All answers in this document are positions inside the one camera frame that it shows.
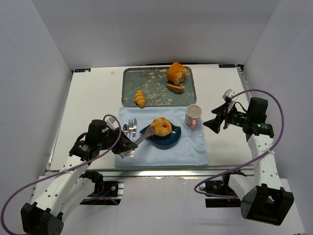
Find floral metal tray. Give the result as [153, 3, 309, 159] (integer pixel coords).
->
[121, 66, 197, 107]

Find small striped croissant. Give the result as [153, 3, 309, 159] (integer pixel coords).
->
[134, 90, 146, 108]

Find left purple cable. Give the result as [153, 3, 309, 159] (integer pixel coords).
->
[0, 114, 122, 235]

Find light blue placemat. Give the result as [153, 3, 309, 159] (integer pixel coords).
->
[114, 106, 209, 168]

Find purple cable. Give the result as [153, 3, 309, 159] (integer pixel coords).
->
[0, 114, 122, 235]
[194, 89, 285, 198]

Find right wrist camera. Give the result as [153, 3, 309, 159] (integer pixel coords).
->
[222, 89, 236, 105]

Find round golden bread roll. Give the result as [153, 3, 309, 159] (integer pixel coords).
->
[152, 117, 172, 137]

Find dark blue leaf plate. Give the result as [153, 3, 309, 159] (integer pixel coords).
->
[139, 122, 181, 149]

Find brown bread slice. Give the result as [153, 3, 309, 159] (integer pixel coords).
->
[167, 83, 185, 94]

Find silver spoon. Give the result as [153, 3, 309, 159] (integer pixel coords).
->
[123, 124, 130, 134]

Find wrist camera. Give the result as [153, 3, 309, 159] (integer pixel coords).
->
[222, 89, 236, 105]
[105, 117, 118, 130]

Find pink mug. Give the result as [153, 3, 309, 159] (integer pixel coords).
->
[185, 104, 202, 129]

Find silver fork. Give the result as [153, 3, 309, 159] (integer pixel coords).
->
[129, 119, 134, 158]

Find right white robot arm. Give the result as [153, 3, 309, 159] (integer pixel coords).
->
[204, 97, 294, 226]

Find blue table label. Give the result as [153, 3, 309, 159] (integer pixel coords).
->
[218, 64, 236, 69]
[74, 68, 91, 73]

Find right blue table label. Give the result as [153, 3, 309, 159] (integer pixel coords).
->
[218, 64, 236, 69]

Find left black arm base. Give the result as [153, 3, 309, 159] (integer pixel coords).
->
[80, 181, 124, 206]

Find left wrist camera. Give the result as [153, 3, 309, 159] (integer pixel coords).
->
[105, 117, 118, 130]

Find left blue table label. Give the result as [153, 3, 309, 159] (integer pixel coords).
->
[74, 68, 91, 73]

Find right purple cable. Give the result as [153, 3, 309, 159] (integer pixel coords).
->
[194, 89, 285, 198]

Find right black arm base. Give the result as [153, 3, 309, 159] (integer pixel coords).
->
[199, 170, 247, 208]

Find metal serving tongs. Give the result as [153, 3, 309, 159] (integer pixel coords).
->
[119, 125, 155, 159]

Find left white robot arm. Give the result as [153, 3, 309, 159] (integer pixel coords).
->
[21, 118, 137, 235]

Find large orange bread loaf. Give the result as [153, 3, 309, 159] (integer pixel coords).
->
[166, 62, 188, 85]

